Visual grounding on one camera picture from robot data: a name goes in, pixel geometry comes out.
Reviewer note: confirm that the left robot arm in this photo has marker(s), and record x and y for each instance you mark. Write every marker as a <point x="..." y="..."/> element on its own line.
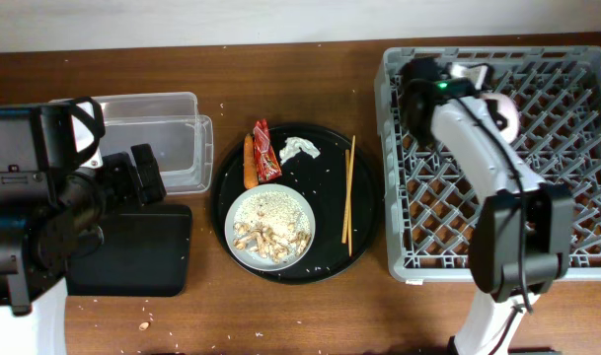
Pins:
<point x="55" y="188"/>

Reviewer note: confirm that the grey plate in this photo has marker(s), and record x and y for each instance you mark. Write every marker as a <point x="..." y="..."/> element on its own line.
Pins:
<point x="247" y="260"/>

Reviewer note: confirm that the black rectangular tray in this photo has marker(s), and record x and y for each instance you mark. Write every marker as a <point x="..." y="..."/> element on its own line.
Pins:
<point x="137" y="253"/>

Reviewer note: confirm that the round black tray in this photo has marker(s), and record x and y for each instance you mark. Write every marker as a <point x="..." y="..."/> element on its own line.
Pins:
<point x="322" y="183"/>

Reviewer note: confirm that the rice and peanut shells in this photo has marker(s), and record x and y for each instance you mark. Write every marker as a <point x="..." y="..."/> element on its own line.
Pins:
<point x="271" y="226"/>

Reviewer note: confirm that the orange carrot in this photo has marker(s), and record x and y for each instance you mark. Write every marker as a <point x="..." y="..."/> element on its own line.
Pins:
<point x="250" y="170"/>

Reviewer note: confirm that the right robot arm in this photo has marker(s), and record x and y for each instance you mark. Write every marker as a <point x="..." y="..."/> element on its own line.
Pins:
<point x="520" y="245"/>

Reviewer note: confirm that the white tissue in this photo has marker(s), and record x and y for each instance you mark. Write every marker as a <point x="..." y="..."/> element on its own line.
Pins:
<point x="296" y="145"/>

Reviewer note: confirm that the red snack wrapper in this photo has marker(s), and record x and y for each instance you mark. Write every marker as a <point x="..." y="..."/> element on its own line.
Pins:
<point x="268" y="168"/>

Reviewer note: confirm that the clear plastic bin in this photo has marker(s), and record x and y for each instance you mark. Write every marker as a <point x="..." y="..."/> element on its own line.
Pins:
<point x="180" y="137"/>

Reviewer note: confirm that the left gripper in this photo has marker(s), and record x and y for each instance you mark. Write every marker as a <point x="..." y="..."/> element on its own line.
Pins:
<point x="132" y="192"/>

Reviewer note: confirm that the grey dishwasher rack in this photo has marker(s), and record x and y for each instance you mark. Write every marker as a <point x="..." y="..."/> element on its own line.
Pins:
<point x="431" y="210"/>

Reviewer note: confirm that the wooden chopstick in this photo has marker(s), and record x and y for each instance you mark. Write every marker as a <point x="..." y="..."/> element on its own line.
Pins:
<point x="346" y="199"/>
<point x="350" y="173"/>

